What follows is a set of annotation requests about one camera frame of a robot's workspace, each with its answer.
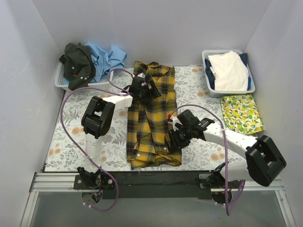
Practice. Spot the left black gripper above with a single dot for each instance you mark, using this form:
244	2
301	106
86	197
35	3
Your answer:
147	91

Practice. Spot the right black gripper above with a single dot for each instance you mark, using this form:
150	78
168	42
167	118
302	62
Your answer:
178	138

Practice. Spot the yellow plaid flannel shirt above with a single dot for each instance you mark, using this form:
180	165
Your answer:
148	142

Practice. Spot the black pinstripe shirt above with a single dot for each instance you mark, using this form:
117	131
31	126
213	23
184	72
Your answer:
79	69

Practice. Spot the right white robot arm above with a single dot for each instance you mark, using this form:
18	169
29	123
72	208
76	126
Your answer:
263	160

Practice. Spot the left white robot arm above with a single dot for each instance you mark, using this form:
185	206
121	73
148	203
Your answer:
97	120

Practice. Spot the lemon print cloth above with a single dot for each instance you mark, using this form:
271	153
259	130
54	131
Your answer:
240	114

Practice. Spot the navy blue folded shirt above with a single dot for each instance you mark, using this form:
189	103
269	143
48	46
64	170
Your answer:
208	71

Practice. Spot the light blue shirt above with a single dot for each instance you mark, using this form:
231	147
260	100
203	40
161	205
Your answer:
105	60

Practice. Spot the right white laundry basket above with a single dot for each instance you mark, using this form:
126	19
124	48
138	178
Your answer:
214	93

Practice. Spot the white laundry basket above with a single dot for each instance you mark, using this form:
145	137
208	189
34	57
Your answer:
214	93
58	82

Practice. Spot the white folded shirt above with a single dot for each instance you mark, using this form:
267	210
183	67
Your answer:
229	71

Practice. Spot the left white laundry basket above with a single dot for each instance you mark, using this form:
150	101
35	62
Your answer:
58	82

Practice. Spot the floral table mat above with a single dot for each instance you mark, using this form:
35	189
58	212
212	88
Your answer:
192	93

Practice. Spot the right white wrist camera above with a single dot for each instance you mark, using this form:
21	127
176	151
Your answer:
174	121

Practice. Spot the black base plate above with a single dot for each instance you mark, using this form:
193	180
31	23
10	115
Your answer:
149	184

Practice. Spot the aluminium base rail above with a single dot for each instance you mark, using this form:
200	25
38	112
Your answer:
63	182

